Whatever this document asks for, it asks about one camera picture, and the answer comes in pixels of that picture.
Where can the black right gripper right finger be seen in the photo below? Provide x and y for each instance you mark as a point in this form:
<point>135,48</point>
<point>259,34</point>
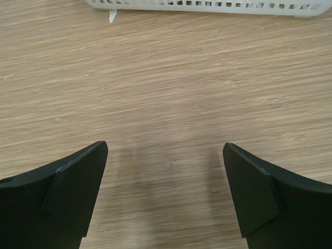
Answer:
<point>275,207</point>

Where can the white perforated plastic basket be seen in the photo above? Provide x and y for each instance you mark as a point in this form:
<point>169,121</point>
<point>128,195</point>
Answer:
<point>297,8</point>

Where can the white paper scrap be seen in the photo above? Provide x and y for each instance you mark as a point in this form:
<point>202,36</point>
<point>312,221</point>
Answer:
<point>112,15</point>

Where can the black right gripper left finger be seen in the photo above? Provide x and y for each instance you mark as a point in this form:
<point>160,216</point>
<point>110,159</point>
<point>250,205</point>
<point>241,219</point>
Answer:
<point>52,206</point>

